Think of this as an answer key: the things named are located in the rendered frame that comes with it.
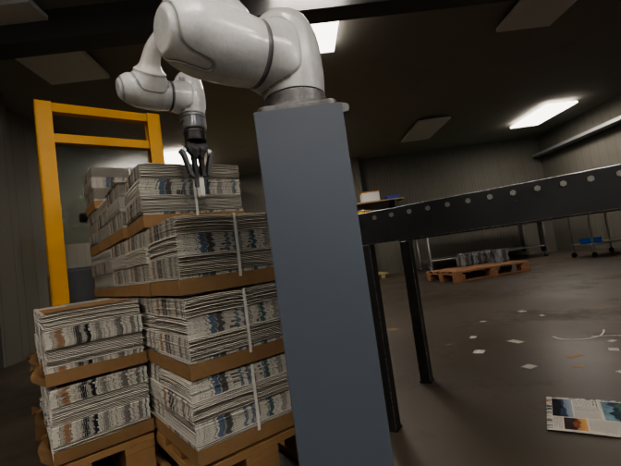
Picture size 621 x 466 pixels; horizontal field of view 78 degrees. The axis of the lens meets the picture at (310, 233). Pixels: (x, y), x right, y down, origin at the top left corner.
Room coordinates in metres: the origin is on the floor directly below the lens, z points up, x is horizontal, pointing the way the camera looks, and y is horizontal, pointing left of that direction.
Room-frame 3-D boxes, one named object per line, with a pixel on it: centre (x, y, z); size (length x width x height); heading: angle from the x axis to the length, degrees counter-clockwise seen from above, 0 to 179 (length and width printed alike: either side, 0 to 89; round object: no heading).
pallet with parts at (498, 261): (6.25, -2.58, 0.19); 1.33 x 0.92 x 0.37; 106
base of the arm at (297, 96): (0.93, -0.03, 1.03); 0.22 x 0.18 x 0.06; 92
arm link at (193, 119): (1.33, 0.36, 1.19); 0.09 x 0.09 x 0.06
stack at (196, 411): (1.62, 0.58, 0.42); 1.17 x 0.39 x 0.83; 38
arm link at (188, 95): (1.33, 0.37, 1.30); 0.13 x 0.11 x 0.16; 129
